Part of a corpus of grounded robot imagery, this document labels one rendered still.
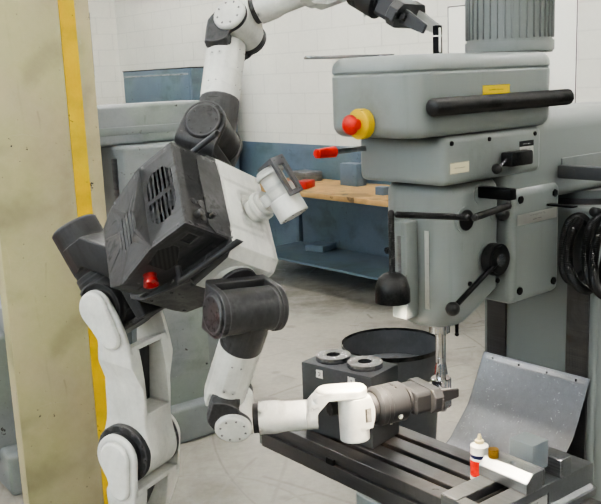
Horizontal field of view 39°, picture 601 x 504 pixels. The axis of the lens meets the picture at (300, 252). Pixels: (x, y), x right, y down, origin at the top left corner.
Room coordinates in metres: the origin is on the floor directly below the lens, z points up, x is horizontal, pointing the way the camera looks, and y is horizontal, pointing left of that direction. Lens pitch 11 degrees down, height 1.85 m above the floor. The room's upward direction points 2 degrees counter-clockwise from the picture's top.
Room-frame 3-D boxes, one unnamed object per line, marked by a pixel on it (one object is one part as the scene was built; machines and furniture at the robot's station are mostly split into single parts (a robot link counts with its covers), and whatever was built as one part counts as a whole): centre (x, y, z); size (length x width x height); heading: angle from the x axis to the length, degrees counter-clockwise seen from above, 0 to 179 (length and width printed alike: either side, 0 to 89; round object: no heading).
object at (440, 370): (1.86, -0.31, 1.23); 0.03 x 0.03 x 0.11
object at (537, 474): (1.64, -0.42, 1.04); 0.12 x 0.06 x 0.04; 37
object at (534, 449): (1.68, -0.46, 1.07); 0.06 x 0.05 x 0.06; 37
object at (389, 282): (1.70, -0.18, 1.43); 0.07 x 0.07 x 0.06
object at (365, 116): (1.72, -0.13, 1.76); 0.06 x 0.02 x 0.06; 40
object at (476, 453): (1.80, -0.38, 1.01); 0.04 x 0.04 x 0.11
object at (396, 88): (1.87, -0.32, 1.81); 0.47 x 0.26 x 0.16; 130
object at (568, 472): (1.66, -0.44, 1.01); 0.35 x 0.15 x 0.11; 127
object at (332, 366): (2.09, -0.11, 1.05); 0.22 x 0.12 x 0.20; 50
